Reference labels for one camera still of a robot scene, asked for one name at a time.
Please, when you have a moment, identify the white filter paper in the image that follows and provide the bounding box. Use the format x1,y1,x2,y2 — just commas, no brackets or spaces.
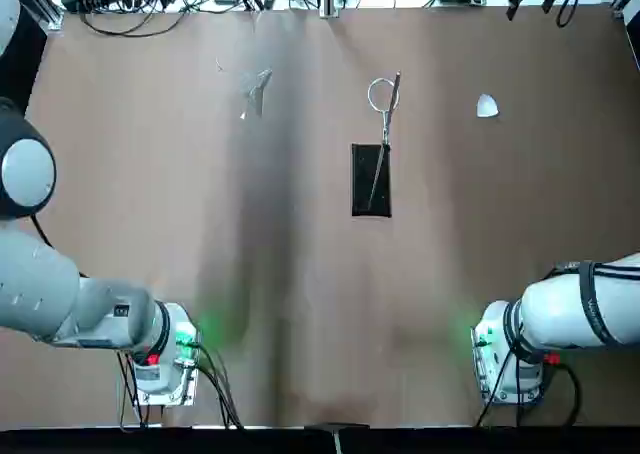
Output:
475,93,502,121

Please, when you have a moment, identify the clear funnel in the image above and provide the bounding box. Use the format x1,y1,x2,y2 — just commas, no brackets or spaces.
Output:
240,68,274,118

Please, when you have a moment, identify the black base metal rod stand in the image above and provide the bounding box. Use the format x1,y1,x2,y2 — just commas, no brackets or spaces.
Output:
351,71,402,219

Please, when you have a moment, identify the aluminium frame rail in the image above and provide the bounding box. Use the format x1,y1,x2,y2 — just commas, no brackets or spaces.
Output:
34,0,65,30
610,0,640,23

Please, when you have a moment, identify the silver ring clamp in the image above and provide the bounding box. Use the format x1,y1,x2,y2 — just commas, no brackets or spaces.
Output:
367,76,401,145

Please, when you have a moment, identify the black base cable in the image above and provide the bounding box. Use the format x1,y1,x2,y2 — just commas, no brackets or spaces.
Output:
474,358,584,428
192,341,246,430

